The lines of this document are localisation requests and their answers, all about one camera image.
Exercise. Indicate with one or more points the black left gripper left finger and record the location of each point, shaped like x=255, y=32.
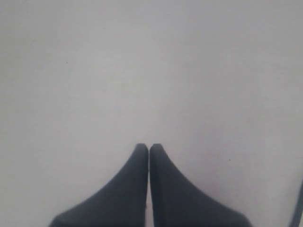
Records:
x=120, y=203

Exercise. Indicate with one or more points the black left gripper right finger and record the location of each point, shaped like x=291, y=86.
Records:
x=176, y=202

